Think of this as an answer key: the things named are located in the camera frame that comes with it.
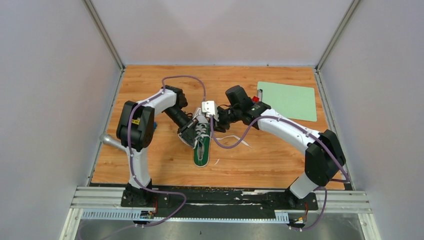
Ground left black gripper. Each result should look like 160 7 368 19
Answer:
163 106 199 149

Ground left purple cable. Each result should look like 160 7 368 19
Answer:
79 75 207 240

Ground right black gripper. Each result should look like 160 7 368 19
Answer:
208 106 242 132

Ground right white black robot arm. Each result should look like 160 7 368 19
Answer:
201 85 350 209

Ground green canvas sneaker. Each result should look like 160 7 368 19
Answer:
193 115 211 167

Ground blue yellow toy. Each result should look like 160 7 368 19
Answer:
131 119 157 132

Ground white shoelace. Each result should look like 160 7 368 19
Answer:
178 122 253 149

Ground light green clipboard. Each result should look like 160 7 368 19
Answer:
257 81 317 122

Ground purple cable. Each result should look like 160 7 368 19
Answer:
79 75 207 240
209 114 351 232

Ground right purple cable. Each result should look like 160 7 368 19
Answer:
209 114 351 232

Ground silver microphone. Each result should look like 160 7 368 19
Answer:
99 133 126 152

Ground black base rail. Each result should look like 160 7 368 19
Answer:
71 183 374 224

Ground blue red toy car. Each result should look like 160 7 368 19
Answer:
252 96 261 106

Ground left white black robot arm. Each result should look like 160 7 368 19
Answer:
116 85 196 207

